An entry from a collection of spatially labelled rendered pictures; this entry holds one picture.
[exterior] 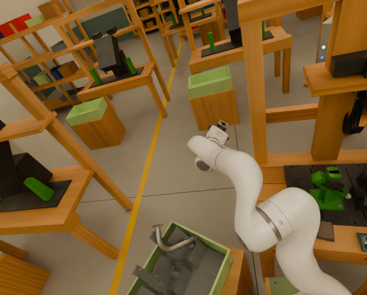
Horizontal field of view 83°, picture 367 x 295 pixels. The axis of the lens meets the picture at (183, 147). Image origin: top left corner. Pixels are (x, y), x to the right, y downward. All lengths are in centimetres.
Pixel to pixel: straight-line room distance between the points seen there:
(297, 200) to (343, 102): 88
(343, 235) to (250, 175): 93
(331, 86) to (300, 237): 74
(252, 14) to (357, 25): 43
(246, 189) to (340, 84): 78
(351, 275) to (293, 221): 175
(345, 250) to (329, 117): 70
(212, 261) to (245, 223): 85
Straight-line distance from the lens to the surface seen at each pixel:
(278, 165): 166
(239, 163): 58
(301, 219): 62
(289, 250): 69
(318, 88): 118
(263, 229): 58
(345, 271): 233
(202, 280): 139
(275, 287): 131
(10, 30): 635
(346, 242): 142
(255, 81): 123
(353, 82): 121
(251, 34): 113
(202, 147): 83
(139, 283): 144
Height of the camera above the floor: 217
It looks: 41 degrees down
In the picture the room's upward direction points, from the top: 23 degrees counter-clockwise
